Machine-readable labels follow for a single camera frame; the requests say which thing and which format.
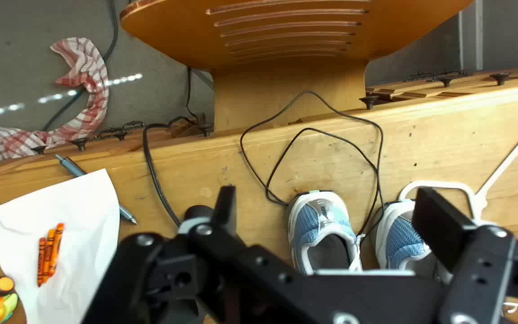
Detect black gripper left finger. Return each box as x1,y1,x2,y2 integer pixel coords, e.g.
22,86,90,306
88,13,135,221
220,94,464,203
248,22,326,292
85,184,333,324

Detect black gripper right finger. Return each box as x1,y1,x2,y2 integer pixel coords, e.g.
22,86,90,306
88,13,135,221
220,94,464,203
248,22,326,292
412,185,518,324

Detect blue grey sneaker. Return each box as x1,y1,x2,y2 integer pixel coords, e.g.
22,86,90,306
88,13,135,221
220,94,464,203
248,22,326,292
286,189,365,275
373,198,454,279

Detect white paper sheet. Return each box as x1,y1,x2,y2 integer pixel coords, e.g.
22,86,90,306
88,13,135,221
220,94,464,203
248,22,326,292
0,167,123,324

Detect orange crayons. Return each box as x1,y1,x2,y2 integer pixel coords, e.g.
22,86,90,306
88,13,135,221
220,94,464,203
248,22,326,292
36,221,67,288

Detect grey ballpoint pen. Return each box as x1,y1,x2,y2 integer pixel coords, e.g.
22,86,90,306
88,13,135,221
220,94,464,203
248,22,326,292
54,153,139,227

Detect red white checked cloth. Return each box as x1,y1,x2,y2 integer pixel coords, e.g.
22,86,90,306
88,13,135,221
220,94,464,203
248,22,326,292
0,36,112,166

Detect wooden chair back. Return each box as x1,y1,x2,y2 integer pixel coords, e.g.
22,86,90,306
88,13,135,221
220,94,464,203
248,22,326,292
119,0,477,135

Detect white wire hanger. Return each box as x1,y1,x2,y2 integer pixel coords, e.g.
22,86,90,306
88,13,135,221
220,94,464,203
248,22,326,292
398,113,518,223

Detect black lamp power cord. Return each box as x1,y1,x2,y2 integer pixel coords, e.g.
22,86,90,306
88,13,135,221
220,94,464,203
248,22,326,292
142,115,213,230

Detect thin black mouse cable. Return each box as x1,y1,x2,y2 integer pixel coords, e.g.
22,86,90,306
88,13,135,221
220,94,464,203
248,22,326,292
238,88,387,238

